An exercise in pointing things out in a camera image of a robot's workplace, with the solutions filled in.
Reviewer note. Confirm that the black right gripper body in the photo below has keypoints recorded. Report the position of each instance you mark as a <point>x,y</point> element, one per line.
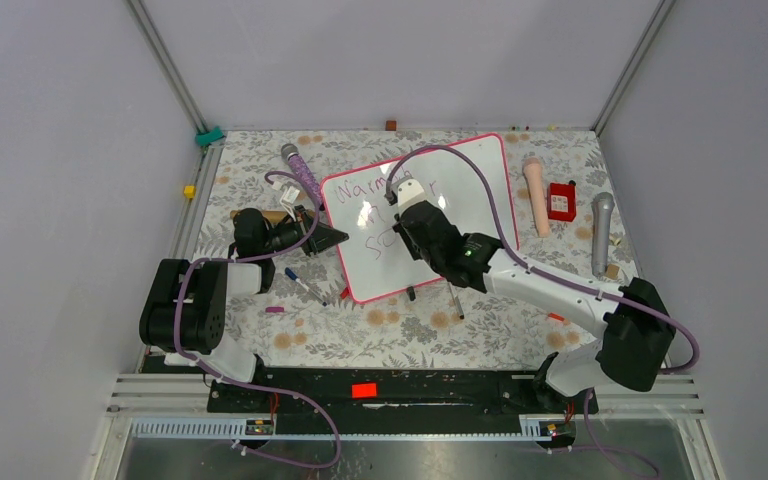
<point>417,252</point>

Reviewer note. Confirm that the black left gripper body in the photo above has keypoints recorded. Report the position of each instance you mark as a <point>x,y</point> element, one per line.
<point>292,232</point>

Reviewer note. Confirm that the pink framed whiteboard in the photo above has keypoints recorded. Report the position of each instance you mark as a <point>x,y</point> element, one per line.
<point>375,260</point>

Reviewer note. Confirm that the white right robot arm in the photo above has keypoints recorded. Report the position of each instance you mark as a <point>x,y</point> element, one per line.
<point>631,338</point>

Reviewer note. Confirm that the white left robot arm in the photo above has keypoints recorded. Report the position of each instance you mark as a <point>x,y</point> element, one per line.
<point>185,310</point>

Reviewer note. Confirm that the brown wooden toy microphone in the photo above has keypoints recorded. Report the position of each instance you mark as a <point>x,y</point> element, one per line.
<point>272,216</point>

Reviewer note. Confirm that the blue capped marker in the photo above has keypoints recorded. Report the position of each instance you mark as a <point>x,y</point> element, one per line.
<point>308,288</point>

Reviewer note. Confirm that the purple patterned toy microphone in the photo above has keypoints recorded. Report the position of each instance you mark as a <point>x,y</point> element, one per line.
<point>291,156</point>

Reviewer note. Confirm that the teal block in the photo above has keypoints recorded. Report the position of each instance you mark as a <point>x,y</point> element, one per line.
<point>207,138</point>

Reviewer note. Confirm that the red box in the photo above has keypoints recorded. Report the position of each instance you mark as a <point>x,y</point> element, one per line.
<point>561,201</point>

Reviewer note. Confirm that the floral patterned table mat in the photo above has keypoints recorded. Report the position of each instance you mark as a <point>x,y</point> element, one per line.
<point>497,333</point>

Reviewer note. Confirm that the silver toy microphone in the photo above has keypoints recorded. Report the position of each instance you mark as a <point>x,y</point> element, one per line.
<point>602,209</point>

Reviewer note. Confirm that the small wooden cube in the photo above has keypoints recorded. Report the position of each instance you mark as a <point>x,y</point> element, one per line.
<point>612,271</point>

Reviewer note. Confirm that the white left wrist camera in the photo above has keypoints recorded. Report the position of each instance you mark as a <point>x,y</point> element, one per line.
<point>289,195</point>

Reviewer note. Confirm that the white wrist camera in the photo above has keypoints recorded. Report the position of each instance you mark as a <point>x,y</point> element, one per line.
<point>405,193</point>
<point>289,195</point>

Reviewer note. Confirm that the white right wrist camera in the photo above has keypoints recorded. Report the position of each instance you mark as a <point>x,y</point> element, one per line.
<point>405,193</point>

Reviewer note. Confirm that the red label on rail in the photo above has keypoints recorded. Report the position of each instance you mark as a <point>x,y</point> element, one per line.
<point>364,390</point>

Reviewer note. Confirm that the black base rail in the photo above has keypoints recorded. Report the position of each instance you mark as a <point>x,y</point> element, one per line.
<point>447,402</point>

